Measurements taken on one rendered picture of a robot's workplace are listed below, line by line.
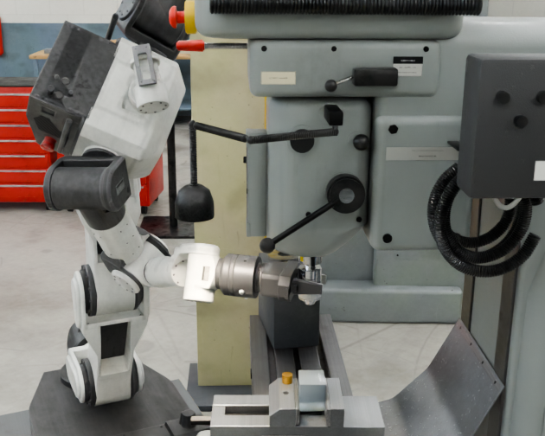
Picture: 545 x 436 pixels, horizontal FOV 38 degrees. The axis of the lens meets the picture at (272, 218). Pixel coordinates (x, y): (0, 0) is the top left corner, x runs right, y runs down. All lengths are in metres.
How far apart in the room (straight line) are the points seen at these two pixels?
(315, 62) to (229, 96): 1.88
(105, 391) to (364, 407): 0.94
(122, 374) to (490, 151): 1.44
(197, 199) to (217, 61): 1.85
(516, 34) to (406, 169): 0.30
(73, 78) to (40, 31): 9.07
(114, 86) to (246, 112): 1.57
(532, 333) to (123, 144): 0.90
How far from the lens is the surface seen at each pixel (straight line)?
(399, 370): 3.93
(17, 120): 6.40
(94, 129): 1.69
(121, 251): 1.80
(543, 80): 1.21
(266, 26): 1.36
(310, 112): 1.42
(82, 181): 1.65
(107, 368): 2.33
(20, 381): 3.95
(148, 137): 1.71
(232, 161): 3.30
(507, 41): 1.47
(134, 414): 2.47
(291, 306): 1.99
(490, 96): 1.19
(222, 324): 3.54
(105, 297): 2.13
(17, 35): 10.87
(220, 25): 1.37
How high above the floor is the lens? 1.84
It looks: 17 degrees down
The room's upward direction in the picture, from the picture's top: straight up
